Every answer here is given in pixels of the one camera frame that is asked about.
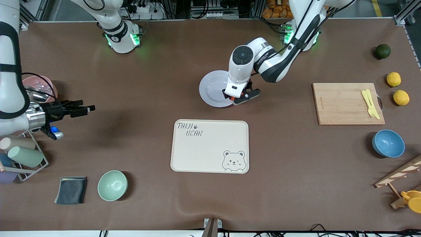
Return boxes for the beige cup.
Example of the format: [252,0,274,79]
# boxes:
[0,137,36,152]

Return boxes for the dark green round fruit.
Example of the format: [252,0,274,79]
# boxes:
[375,44,391,60]

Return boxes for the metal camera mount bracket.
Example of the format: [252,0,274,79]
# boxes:
[201,218,223,237]

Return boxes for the mint green bowl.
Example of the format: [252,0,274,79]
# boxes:
[98,170,128,201]

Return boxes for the pink bowl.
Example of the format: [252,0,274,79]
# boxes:
[21,76,58,101]

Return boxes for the dark grey folded cloth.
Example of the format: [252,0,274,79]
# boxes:
[54,177,87,205]

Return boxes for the yellow plastic knife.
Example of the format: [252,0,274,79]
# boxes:
[365,89,381,120]

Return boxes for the white power strip with plugs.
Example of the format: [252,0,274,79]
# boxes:
[133,4,165,20]

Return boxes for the clear ice cubes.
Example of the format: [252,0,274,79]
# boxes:
[31,79,53,93]

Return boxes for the blue bowl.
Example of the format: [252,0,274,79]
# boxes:
[372,129,405,158]

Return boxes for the pile of brown bread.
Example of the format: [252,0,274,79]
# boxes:
[262,0,293,19]

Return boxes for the wooden peg drying rack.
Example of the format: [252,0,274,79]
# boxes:
[374,155,421,209]

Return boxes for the cream bear print tray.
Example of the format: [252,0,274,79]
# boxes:
[170,119,249,174]

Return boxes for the white wire cup rack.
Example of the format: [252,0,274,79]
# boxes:
[0,130,49,181]

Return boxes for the yellow lemon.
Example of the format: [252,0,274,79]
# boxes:
[393,90,410,106]
[386,72,402,87]

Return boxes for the pale lavender round plate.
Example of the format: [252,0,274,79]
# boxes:
[199,70,238,108]

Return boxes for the purple cup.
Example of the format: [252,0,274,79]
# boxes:
[0,171,17,184]

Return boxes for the mint green cup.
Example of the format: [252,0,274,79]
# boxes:
[8,146,44,168]

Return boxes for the aluminium frame post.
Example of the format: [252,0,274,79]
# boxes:
[393,0,421,26]

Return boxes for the yellow mug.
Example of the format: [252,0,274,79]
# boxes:
[400,190,421,214]

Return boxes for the wooden cutting board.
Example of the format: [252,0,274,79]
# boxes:
[312,83,385,126]

